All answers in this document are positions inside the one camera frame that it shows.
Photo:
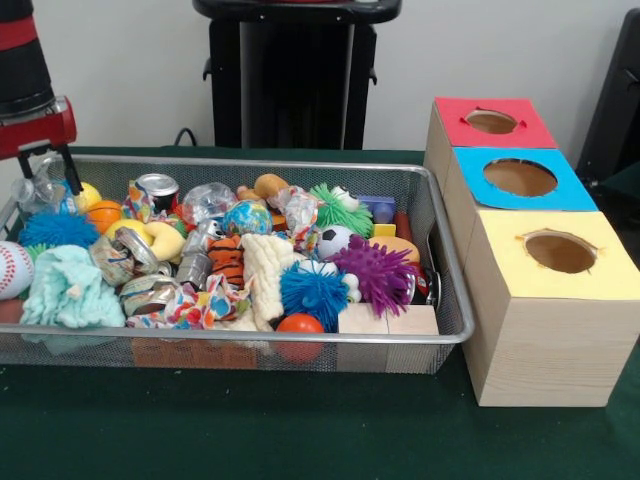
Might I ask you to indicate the globe print ball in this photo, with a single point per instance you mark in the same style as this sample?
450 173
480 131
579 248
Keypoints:
247 217

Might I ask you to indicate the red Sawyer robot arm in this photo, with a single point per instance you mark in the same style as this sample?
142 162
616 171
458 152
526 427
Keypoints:
22 65

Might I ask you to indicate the blue spiky ball with eyes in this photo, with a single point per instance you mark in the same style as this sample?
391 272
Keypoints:
312 292

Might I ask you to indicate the small soccer ball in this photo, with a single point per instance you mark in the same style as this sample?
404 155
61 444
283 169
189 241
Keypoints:
336 242

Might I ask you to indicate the smooth orange ball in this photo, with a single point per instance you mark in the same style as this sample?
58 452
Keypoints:
299 325

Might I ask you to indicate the shallow mesh bin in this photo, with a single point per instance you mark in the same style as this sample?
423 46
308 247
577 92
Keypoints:
100 355

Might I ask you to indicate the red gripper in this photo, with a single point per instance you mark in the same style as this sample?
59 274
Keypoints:
40 130

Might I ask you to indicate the dark green table cloth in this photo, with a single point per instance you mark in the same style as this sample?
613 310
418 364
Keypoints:
250 430

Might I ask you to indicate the black soda can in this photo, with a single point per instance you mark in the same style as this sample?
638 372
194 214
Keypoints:
157 192

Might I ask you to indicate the crushed clear bottle blue label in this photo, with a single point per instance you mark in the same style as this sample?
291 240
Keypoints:
47 196

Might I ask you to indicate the white baseball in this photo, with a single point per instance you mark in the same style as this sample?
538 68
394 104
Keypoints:
12 270

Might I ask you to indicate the wooden box with three holes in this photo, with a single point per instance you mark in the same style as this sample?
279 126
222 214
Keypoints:
550 350

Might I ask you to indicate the green covered side table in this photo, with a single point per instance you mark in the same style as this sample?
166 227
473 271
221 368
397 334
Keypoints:
625 182

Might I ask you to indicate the mint green cloth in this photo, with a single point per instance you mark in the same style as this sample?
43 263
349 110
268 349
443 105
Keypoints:
70 295

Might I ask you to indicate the yellow ball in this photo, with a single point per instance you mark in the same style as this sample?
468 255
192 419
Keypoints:
91 195

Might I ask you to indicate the black upright stand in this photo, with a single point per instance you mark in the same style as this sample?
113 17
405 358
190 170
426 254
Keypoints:
615 100

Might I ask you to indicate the purple spiky ball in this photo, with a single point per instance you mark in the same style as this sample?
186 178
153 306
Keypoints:
380 275

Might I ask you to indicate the green spiky ball with eyes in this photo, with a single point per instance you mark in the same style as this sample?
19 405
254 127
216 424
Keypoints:
340 205

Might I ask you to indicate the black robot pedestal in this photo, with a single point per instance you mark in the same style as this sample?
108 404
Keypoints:
300 100

